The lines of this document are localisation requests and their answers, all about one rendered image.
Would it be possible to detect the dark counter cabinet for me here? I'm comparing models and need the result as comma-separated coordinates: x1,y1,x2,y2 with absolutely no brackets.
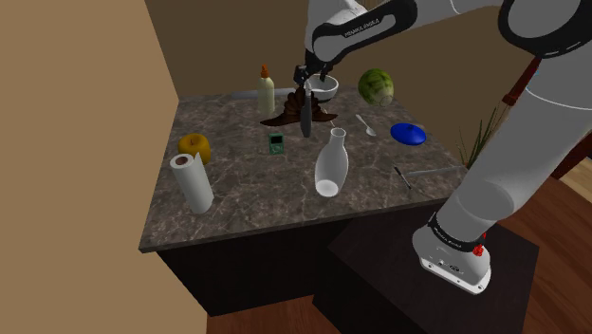
156,203,445,318

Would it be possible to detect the small green music player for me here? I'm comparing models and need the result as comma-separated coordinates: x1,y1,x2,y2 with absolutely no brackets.
268,133,286,156

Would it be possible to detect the cream bottle with orange cap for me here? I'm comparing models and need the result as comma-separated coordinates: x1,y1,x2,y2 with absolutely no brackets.
257,64,276,117

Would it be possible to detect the green grass plant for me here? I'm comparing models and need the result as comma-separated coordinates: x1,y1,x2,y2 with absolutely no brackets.
456,103,509,170

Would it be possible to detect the white bowl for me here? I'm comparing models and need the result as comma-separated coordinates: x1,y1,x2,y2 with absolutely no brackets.
306,74,341,102

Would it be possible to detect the blue round lid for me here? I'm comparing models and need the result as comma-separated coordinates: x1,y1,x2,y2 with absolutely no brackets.
390,121,428,147

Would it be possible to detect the white glass vase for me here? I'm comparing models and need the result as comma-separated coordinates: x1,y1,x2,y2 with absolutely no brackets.
314,127,350,198

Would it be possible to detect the black pen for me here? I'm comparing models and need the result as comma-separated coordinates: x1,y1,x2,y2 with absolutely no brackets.
393,165,413,191

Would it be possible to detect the brown ruffled hat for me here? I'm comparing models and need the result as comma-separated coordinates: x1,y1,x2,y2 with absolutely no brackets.
259,88,339,128

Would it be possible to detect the dark grey slim bottle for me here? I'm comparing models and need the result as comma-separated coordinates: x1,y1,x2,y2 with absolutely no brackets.
301,81,314,139

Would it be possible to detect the white paper towel roll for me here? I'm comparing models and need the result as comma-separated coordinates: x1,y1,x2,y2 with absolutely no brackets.
169,153,215,215

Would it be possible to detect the dark robot stand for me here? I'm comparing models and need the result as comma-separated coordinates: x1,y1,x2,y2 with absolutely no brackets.
312,203,541,334

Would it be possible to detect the green cabbage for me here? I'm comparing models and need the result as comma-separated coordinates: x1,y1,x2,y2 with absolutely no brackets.
358,67,396,107

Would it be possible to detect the yellow apple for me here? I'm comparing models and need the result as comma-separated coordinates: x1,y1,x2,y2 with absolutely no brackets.
177,133,213,166

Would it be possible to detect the silver spoon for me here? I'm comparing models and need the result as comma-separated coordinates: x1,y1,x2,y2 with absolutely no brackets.
355,113,378,138

